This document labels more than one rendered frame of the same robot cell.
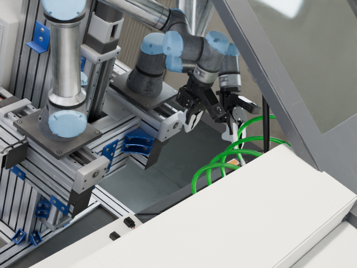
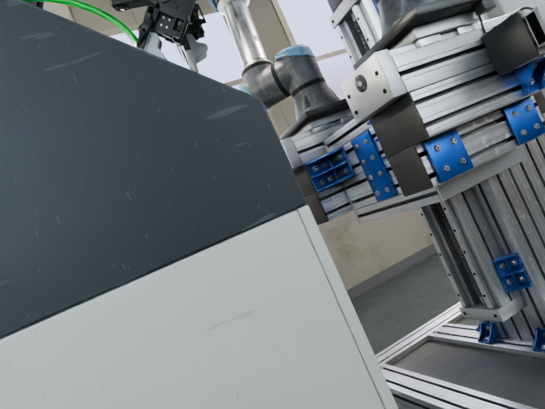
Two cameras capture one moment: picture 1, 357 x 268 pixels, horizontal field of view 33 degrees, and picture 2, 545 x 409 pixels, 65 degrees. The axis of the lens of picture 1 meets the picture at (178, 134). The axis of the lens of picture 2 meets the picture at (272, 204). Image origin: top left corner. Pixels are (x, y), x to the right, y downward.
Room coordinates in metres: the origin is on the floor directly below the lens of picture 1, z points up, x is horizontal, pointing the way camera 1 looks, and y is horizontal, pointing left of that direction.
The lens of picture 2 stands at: (2.42, -0.74, 0.79)
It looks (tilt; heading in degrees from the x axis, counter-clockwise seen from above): 2 degrees up; 135
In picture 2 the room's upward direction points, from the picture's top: 24 degrees counter-clockwise
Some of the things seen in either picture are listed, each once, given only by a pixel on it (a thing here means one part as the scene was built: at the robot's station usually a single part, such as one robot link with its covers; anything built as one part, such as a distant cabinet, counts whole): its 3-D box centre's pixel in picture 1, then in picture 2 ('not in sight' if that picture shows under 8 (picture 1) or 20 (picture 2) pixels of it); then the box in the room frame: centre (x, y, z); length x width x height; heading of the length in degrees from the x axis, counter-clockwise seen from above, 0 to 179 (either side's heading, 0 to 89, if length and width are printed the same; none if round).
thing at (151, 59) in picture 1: (156, 52); not in sight; (2.10, 0.20, 1.20); 0.13 x 0.12 x 0.14; 118
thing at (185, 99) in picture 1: (196, 91); (181, 15); (1.66, -0.01, 1.35); 0.09 x 0.08 x 0.12; 60
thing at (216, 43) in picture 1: (212, 51); not in sight; (1.65, -0.01, 1.51); 0.09 x 0.08 x 0.11; 111
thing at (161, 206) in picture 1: (192, 199); not in sight; (1.72, -0.14, 0.87); 0.62 x 0.04 x 0.16; 150
